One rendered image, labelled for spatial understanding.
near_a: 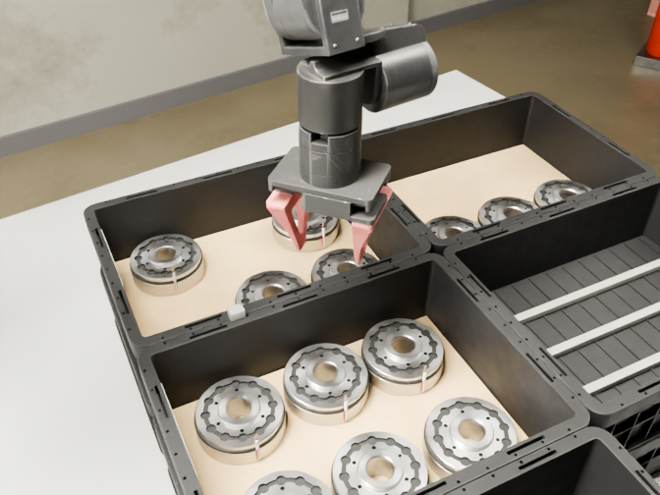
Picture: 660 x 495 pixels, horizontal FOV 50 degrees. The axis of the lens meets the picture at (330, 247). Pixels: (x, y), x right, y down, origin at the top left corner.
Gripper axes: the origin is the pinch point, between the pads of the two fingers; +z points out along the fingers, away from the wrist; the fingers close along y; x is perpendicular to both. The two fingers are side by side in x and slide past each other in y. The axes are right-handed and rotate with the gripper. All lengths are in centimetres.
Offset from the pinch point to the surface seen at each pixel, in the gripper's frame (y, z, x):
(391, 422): -8.3, 23.1, 1.5
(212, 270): 24.1, 22.9, -15.2
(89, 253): 55, 36, -24
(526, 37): 7, 103, -318
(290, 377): 4.4, 20.1, 1.6
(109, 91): 160, 89, -167
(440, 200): -3.4, 22.6, -44.0
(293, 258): 14.0, 22.8, -21.8
